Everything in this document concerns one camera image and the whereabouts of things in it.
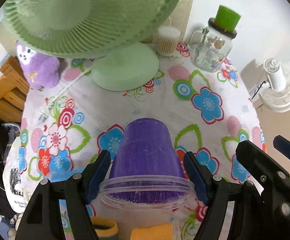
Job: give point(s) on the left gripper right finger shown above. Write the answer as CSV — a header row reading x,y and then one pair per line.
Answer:
x,y
216,192

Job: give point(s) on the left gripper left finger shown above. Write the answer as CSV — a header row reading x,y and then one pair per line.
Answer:
x,y
42,216

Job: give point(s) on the teal cup with yellow rim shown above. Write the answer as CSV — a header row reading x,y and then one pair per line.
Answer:
x,y
105,228

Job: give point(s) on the white floor fan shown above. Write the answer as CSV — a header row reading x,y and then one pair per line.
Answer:
x,y
274,89

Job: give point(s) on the floral tablecloth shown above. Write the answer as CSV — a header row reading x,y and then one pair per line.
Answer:
x,y
65,128

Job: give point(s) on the wooden chair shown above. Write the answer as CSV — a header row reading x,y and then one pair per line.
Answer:
x,y
13,91

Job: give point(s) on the glass mason jar mug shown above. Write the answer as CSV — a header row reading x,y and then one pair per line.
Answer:
x,y
211,45

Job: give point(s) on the purple plush toy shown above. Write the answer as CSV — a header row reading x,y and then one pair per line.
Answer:
x,y
41,71

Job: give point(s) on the cotton swab container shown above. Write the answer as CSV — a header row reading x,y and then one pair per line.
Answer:
x,y
166,40

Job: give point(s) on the green desk fan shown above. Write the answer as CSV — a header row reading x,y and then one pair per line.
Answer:
x,y
109,31

